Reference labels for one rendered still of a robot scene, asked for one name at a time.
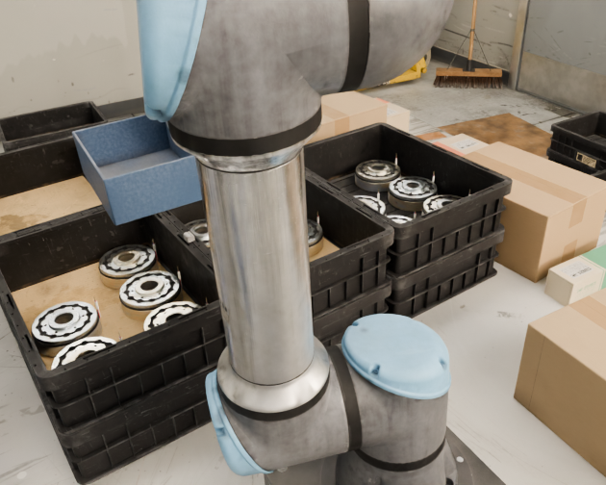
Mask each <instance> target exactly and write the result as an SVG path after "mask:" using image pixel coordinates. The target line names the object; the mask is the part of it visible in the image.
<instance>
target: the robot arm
mask: <svg viewBox="0 0 606 485"><path fill-rule="evenodd" d="M452 6H453V0H137V14H138V27H139V52H140V64H141V77H142V89H143V100H144V110H145V114H146V116H147V117H148V118H149V119H152V120H159V121H160V122H166V125H167V127H168V129H169V133H170V136H171V138H172V139H173V141H174V142H175V144H176V145H177V146H179V147H180V148H182V149H183V150H185V151H186V152H188V153H190V154H191V155H193V156H194V158H195V163H196V168H197V174H198V180H199V186H200V191H201V196H202V202H203V208H204V214H205V219H206V224H207V230H208V236H209V242H210V247H211V252H212V258H213V264H214V270H215V280H216V285H217V291H218V297H219V302H220V308H221V314H222V319H223V325H224V330H225V336H226V342H227V346H226V347H225V349H224V350H223V352H222V353H221V355H220V357H219V360H218V364H217V369H216V370H215V371H213V372H210V373H209V374H208V375H207V377H206V394H207V400H208V404H209V409H210V413H211V418H212V422H213V425H214V429H215V432H216V437H217V440H218V443H219V446H220V449H221V452H222V454H223V457H224V459H225V461H226V463H227V465H228V467H229V468H230V470H231V471H232V472H234V473H235V474H237V475H241V476H247V475H251V474H256V473H272V472H274V470H278V469H282V468H285V467H289V466H293V465H297V464H301V463H305V462H309V461H313V460H316V459H320V458H324V457H328V456H332V455H336V454H338V458H337V464H336V477H337V485H457V479H458V474H457V467H456V463H455V459H454V457H453V454H452V452H451V450H450V447H449V445H448V442H447V440H446V438H445V432H446V418H447V403H448V390H449V388H450V385H451V374H450V371H449V354H448V350H447V348H446V345H445V343H444V342H443V340H442V338H441V337H440V336H439V335H438V334H437V333H436V332H435V331H434V330H432V329H431V328H430V327H428V326H427V325H425V324H423V323H422V322H420V321H416V320H413V319H411V318H408V317H404V316H399V315H394V314H376V315H370V316H366V317H363V318H360V319H357V320H355V321H354V322H353V323H352V325H351V326H348V327H347V329H346V331H345V333H344V335H343V337H342V339H341V344H338V345H330V346H326V347H324V345H323V344H322V343H321V342H320V341H319V340H318V339H317V338H316V337H315V336H314V333H313V315H312V297H311V278H310V260H309V242H308V223H307V205H306V186H305V167H304V149H303V145H304V144H305V143H307V142H308V141H309V140H310V139H311V138H312V137H313V136H314V135H315V134H316V133H317V132H318V130H319V129H320V126H321V121H322V109H321V97H322V96H323V95H328V94H335V93H340V92H347V91H353V90H357V89H369V88H373V87H375V86H378V85H381V84H383V83H386V82H388V81H390V80H392V79H394V78H396V77H398V76H400V75H402V74H403V73H404V72H406V71H407V70H409V69H410V68H411V67H413V66H414V65H415V64H417V63H418V62H419V61H420V60H421V59H422V58H423V57H424V56H425V55H426V53H427V52H428V51H429V50H430V49H431V48H432V46H433V45H434V44H435V43H436V41H437V40H438V38H439V37H440V35H441V33H442V31H443V29H444V27H445V25H446V23H447V20H448V17H449V15H450V12H451V9H452Z"/></svg>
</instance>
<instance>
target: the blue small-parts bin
mask: <svg viewBox="0 0 606 485"><path fill-rule="evenodd" d="M72 135H73V139H74V141H75V145H76V148H77V152H78V156H79V159H80V163H81V166H82V170H83V172H84V174H85V176H86V177H87V179H88V181H89V183H90V185H91V186H92V188H93V190H94V191H95V193H96V195H97V196H98V198H99V200H100V201H101V203H102V205H103V206H104V208H105V210H106V211H107V213H108V215H109V216H110V218H111V220H112V221H113V223H114V225H119V224H122V223H126V222H129V221H132V220H136V219H139V218H142V217H148V216H151V215H155V214H157V213H160V212H164V211H167V210H170V209H173V208H177V207H180V206H183V205H187V204H190V203H192V202H196V201H199V200H202V196H201V191H200V186H199V180H198V174H197V168H196V163H195V158H194V156H193V155H191V154H190V153H188V152H186V151H185V150H183V149H182V148H180V147H179V146H177V145H176V144H175V142H174V141H173V139H172V138H171V136H170V133H169V129H168V127H167V125H166V122H160V121H159V120H152V119H149V118H148V117H147V116H146V115H139V116H134V117H130V118H126V119H122V120H119V121H114V122H110V123H106V124H102V125H97V126H93V127H89V128H86V129H81V130H77V131H73V132H72Z"/></svg>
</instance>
